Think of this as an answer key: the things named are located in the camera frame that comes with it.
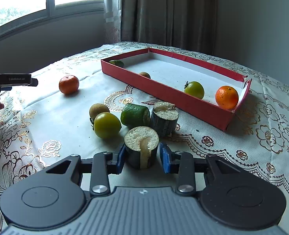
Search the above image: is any orange mandarin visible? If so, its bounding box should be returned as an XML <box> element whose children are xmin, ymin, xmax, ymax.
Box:
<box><xmin>59</xmin><ymin>75</ymin><xmax>79</xmax><ymax>95</ymax></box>
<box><xmin>215</xmin><ymin>85</ymin><xmax>239</xmax><ymax>110</ymax></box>

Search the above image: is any orange mandarin in box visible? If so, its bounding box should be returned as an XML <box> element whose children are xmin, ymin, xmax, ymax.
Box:
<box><xmin>215</xmin><ymin>85</ymin><xmax>239</xmax><ymax>110</ymax></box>

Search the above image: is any red shallow cardboard box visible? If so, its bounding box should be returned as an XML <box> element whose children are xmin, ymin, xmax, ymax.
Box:
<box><xmin>101</xmin><ymin>48</ymin><xmax>252</xmax><ymax>131</ymax></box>

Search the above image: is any small brown fruit in box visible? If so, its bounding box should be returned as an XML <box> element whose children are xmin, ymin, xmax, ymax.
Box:
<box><xmin>139</xmin><ymin>72</ymin><xmax>151</xmax><ymax>79</ymax></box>

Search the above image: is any green fruit at box corner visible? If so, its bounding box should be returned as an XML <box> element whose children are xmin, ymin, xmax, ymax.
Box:
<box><xmin>109</xmin><ymin>60</ymin><xmax>125</xmax><ymax>68</ymax></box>

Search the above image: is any green cucumber piece toy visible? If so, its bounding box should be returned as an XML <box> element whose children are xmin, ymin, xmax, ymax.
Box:
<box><xmin>120</xmin><ymin>103</ymin><xmax>150</xmax><ymax>128</ymax></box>

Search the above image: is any floral gold white tablecloth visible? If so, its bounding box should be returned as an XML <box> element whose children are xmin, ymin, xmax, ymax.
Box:
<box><xmin>0</xmin><ymin>41</ymin><xmax>289</xmax><ymax>235</ymax></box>

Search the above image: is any sushi roll toy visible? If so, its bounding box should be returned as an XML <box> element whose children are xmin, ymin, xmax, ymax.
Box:
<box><xmin>124</xmin><ymin>126</ymin><xmax>159</xmax><ymax>169</ymax></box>
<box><xmin>150</xmin><ymin>101</ymin><xmax>179</xmax><ymax>137</ymax></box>

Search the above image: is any green tomato in box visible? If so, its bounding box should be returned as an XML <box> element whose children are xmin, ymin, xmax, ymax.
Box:
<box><xmin>184</xmin><ymin>81</ymin><xmax>204</xmax><ymax>100</ymax></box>

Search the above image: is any brown patterned curtain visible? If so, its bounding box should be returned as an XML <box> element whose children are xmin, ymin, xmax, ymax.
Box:
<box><xmin>104</xmin><ymin>0</ymin><xmax>217</xmax><ymax>55</ymax></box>

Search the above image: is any green tomato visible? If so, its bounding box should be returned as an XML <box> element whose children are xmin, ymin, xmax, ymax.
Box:
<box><xmin>93</xmin><ymin>112</ymin><xmax>121</xmax><ymax>139</ymax></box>
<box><xmin>184</xmin><ymin>81</ymin><xmax>204</xmax><ymax>100</ymax></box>

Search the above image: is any brown kiwi fruit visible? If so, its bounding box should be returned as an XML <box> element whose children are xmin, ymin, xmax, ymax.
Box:
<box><xmin>89</xmin><ymin>103</ymin><xmax>110</xmax><ymax>120</ymax></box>

